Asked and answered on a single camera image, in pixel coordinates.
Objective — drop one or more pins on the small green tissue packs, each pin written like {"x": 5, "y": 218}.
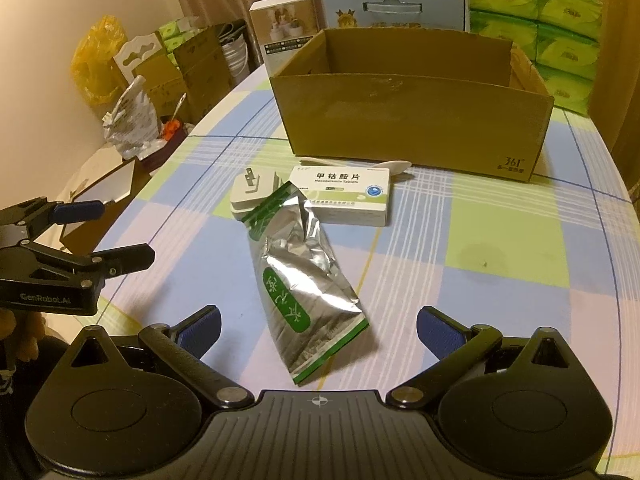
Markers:
{"x": 177, "y": 35}

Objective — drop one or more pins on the cardboard box with white flap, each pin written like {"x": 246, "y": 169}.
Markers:
{"x": 150, "y": 75}

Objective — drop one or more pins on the brown cardboard storage box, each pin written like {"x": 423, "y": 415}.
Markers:
{"x": 200, "y": 75}

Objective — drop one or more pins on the silver green foil pouch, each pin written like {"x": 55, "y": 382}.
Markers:
{"x": 300, "y": 280}

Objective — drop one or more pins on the yellow plastic bag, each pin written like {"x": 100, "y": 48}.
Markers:
{"x": 97, "y": 60}

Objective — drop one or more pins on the person's left hand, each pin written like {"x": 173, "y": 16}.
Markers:
{"x": 17, "y": 332}

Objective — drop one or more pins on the crumpled silver bag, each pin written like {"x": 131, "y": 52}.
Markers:
{"x": 132, "y": 120}

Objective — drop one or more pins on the white brown product box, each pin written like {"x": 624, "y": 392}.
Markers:
{"x": 280, "y": 15}

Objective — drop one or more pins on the small orange object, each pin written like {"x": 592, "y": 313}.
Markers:
{"x": 172, "y": 127}

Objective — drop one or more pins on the white charger plug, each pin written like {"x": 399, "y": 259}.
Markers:
{"x": 245, "y": 200}

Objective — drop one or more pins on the white plastic spoon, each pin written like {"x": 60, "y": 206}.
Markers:
{"x": 395, "y": 166}

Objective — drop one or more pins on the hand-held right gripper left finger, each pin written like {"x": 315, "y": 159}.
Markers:
{"x": 200, "y": 330}

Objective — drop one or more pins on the large white green medicine box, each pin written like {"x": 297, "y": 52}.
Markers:
{"x": 345, "y": 190}

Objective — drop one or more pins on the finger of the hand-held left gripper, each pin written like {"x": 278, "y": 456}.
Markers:
{"x": 125, "y": 259}
{"x": 80, "y": 211}

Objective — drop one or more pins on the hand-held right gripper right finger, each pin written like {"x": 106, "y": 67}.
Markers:
{"x": 440, "y": 330}

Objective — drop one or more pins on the checked tablecloth desktop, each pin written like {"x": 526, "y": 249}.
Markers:
{"x": 500, "y": 240}

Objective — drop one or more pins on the white board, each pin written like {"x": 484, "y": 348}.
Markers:
{"x": 100, "y": 195}

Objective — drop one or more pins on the green tissue paper multipack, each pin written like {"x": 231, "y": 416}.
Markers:
{"x": 565, "y": 50}

